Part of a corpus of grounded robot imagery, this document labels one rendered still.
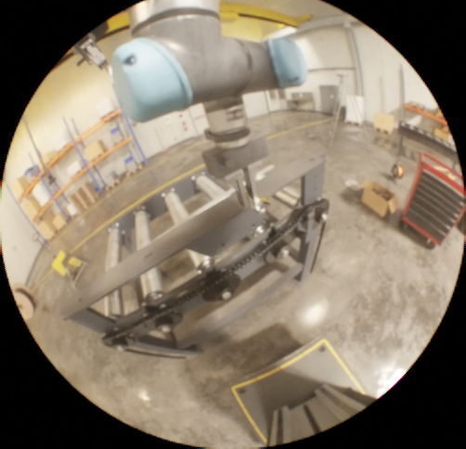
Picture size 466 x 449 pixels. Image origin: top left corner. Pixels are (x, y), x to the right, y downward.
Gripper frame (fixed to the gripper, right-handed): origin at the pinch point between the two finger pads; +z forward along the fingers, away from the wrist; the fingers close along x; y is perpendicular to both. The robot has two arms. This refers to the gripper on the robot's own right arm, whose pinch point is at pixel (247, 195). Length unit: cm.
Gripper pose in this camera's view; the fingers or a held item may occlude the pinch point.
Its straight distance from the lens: 38.2
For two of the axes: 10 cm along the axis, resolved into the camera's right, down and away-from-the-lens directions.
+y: 5.1, 4.7, -7.2
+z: 2.4, 7.3, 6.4
